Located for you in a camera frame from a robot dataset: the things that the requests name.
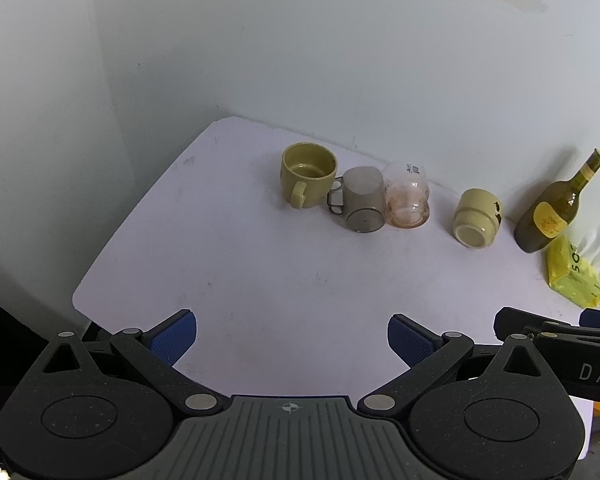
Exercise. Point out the grey transparent plastic cup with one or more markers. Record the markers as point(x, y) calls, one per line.
point(362, 200)

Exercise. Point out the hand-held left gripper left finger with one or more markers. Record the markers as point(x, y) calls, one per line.
point(177, 336)

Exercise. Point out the olive glass bottle yellow label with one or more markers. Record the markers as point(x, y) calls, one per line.
point(547, 217)

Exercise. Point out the pink transparent glass cup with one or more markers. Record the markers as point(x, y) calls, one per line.
point(407, 195)

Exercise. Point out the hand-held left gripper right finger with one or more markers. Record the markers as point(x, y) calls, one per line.
point(408, 341)

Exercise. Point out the yellow tissue packet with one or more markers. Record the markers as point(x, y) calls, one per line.
point(575, 272)

